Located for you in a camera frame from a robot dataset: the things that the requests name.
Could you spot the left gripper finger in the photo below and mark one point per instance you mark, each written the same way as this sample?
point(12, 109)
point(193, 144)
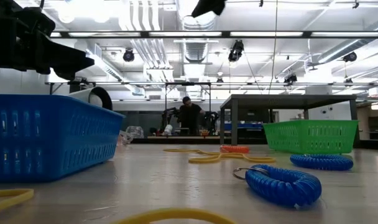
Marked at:
point(71, 63)

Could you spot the distant white cylinder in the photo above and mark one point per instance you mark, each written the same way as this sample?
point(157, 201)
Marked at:
point(168, 129)

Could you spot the silver ventilation duct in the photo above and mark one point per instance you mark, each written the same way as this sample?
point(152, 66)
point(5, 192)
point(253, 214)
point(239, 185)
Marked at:
point(195, 51)

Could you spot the black overhead crossbar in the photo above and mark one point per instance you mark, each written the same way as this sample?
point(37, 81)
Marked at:
point(226, 34)

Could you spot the black ceiling spotlight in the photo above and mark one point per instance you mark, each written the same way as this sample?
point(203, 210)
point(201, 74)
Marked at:
point(128, 56)
point(290, 78)
point(236, 51)
point(350, 57)

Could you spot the green plastic basket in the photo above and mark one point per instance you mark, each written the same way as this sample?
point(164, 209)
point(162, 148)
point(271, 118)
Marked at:
point(310, 137)

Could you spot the distant black rig frame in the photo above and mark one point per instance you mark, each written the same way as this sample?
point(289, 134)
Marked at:
point(187, 83)

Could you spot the person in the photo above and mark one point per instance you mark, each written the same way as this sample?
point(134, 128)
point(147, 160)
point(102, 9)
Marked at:
point(189, 116)

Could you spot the blue plastic basket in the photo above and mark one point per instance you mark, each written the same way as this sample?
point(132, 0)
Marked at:
point(52, 140)

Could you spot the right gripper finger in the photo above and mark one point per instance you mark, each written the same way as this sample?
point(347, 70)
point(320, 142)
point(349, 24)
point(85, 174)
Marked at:
point(209, 6)

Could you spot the clear plastic bag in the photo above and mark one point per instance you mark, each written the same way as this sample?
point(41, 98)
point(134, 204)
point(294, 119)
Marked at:
point(134, 132)

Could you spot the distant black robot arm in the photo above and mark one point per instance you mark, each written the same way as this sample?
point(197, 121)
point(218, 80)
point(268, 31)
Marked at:
point(212, 119)
point(168, 113)

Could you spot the distant wooden workbench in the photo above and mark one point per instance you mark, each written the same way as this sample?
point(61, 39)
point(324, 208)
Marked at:
point(182, 137)

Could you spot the thin black frame crossbar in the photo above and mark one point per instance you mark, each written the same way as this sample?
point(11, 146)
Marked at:
point(254, 83)

